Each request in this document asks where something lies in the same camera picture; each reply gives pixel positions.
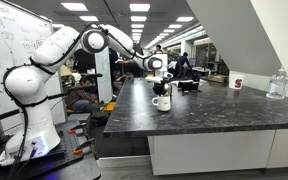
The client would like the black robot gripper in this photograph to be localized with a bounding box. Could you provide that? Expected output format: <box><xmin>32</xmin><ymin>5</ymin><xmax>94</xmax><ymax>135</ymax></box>
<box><xmin>153</xmin><ymin>83</ymin><xmax>168</xmax><ymax>96</ymax></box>

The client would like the person in black standing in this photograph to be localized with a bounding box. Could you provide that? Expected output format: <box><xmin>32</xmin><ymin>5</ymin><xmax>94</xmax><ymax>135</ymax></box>
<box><xmin>154</xmin><ymin>44</ymin><xmax>163</xmax><ymax>54</ymax></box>

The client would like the seated person in plaid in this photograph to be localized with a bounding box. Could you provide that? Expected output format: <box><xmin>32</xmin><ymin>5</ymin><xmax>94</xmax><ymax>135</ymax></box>
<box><xmin>66</xmin><ymin>76</ymin><xmax>97</xmax><ymax>113</ymax></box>

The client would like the orange handled clamp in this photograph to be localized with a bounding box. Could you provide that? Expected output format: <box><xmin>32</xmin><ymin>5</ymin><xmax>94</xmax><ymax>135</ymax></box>
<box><xmin>73</xmin><ymin>138</ymin><xmax>95</xmax><ymax>154</ymax></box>
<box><xmin>67</xmin><ymin>123</ymin><xmax>86</xmax><ymax>134</ymax></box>

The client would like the cardboard box on counter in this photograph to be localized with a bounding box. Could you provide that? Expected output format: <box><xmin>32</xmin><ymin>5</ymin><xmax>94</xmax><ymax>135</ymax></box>
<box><xmin>210</xmin><ymin>75</ymin><xmax>228</xmax><ymax>83</ymax></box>

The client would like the black device on counter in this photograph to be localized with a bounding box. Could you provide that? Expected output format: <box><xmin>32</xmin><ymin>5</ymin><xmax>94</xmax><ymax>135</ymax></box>
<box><xmin>178</xmin><ymin>82</ymin><xmax>199</xmax><ymax>92</ymax></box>

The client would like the white pillar panel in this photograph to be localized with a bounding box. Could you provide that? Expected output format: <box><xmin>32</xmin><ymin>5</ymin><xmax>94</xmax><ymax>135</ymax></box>
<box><xmin>95</xmin><ymin>47</ymin><xmax>112</xmax><ymax>103</ymax></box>

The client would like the white cup with red S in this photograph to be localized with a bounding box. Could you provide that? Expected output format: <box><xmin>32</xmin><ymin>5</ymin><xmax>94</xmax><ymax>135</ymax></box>
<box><xmin>229</xmin><ymin>74</ymin><xmax>244</xmax><ymax>89</ymax></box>

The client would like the orange handled clamp lower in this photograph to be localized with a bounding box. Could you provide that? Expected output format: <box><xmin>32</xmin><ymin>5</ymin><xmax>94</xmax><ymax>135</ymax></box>
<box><xmin>73</xmin><ymin>138</ymin><xmax>95</xmax><ymax>154</ymax></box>

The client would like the white ceramic mug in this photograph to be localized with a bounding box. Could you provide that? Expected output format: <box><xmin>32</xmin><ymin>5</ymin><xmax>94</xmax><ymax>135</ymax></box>
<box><xmin>151</xmin><ymin>95</ymin><xmax>171</xmax><ymax>112</ymax></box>

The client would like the person bending over desk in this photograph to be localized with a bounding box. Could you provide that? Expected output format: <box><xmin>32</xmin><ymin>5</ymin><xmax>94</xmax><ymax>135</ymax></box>
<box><xmin>175</xmin><ymin>52</ymin><xmax>191</xmax><ymax>78</ymax></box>

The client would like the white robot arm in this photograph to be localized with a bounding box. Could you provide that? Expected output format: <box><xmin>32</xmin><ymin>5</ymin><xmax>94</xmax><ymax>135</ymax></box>
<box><xmin>0</xmin><ymin>23</ymin><xmax>167</xmax><ymax>166</ymax></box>

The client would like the clear plastic water jug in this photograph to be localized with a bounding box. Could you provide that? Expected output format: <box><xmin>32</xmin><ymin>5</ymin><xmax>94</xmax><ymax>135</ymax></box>
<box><xmin>266</xmin><ymin>67</ymin><xmax>288</xmax><ymax>99</ymax></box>

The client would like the orange handled clamp upper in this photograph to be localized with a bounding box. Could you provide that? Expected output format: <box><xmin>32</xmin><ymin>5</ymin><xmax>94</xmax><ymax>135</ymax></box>
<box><xmin>67</xmin><ymin>123</ymin><xmax>86</xmax><ymax>134</ymax></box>

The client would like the whiteboard on stand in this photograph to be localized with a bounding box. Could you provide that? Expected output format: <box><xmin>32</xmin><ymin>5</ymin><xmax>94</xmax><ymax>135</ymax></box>
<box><xmin>0</xmin><ymin>0</ymin><xmax>67</xmax><ymax>134</ymax></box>

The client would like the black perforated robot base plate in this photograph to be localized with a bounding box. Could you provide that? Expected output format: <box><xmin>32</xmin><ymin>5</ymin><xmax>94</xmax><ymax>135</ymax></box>
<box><xmin>0</xmin><ymin>121</ymin><xmax>84</xmax><ymax>180</ymax></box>

